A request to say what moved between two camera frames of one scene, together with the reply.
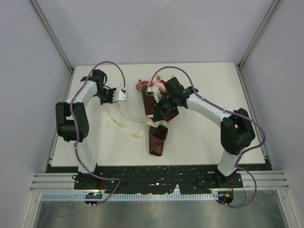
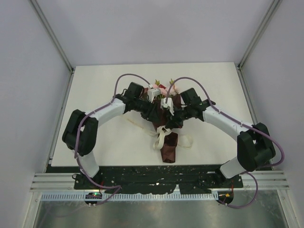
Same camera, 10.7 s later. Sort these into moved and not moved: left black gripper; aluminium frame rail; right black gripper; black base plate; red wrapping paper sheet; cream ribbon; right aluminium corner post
Moved: red wrapping paper sheet; cream ribbon; right black gripper; left black gripper
Not moved: right aluminium corner post; black base plate; aluminium frame rail
